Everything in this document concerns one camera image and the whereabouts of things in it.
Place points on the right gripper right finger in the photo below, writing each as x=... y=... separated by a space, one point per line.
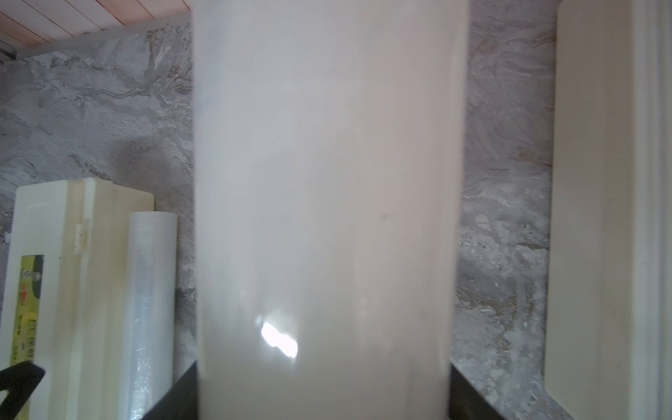
x=466 y=403

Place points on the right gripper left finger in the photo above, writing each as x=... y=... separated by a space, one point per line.
x=181 y=402

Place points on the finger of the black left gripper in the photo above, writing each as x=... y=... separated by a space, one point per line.
x=19 y=381

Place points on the cream dispenser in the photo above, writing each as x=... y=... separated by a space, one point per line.
x=608 y=334
x=64 y=296

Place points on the plastic wrap roll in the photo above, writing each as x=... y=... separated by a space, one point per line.
x=147 y=352
x=328 y=152

